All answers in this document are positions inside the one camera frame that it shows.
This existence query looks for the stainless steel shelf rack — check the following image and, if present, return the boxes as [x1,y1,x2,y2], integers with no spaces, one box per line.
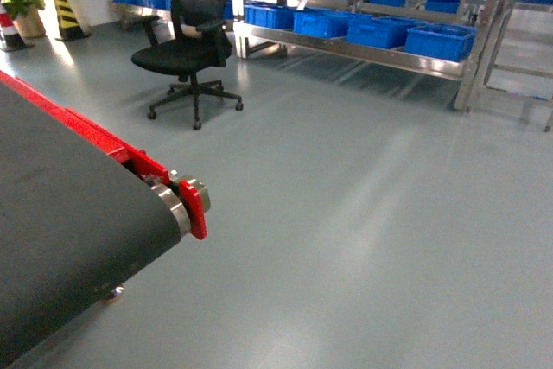
[232,0,553,133]

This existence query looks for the black mesh office chair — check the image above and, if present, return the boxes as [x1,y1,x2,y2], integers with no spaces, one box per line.
[131,0,244,130]

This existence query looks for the black conveyor belt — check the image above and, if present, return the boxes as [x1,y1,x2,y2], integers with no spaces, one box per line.
[1,74,211,368]

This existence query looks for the yellow black striped pillar guard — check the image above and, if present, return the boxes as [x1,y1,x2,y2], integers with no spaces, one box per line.
[54,0,91,42]

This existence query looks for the red white traffic cone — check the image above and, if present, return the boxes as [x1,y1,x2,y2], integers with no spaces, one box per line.
[1,4,34,52]

